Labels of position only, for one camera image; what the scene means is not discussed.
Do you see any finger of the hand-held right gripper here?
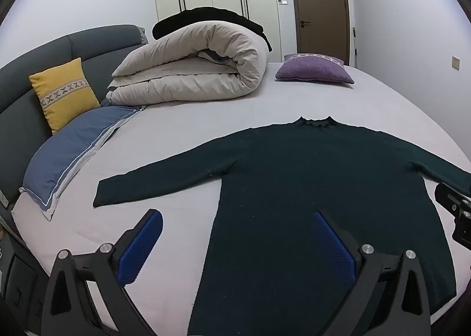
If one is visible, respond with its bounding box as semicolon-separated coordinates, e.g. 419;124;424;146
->
452;209;471;245
434;182;471;216

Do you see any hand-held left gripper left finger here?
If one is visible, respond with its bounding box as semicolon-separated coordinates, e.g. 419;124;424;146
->
40;209;164;336

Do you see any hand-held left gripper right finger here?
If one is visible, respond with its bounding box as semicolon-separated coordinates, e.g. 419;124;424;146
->
312;210;433;336

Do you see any dark green sweater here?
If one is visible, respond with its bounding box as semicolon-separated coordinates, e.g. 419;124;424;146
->
93;116;471;336

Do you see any blue pillow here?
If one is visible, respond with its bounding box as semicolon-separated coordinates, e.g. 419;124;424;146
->
19;106;142;222

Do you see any dark nightstand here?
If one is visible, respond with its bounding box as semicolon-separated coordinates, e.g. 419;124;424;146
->
0;236;48;336

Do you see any bed with white sheet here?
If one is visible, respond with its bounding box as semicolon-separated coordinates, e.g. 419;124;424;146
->
11;62;471;336

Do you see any yellow patterned pillow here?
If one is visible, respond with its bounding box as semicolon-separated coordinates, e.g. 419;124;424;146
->
29;58;101;135

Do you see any purple pillow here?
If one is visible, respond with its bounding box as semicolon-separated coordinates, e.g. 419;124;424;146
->
275;53;355;85

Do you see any beige rolled duvet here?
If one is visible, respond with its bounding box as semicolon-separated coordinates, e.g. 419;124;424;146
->
107;20;268;106

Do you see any grey upholstered headboard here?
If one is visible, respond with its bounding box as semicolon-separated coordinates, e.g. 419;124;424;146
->
0;24;150;208

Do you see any brown door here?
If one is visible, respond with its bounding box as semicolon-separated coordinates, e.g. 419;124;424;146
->
287;0;350;66

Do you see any black cloth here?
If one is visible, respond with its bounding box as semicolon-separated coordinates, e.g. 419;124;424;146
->
152;7;273;52

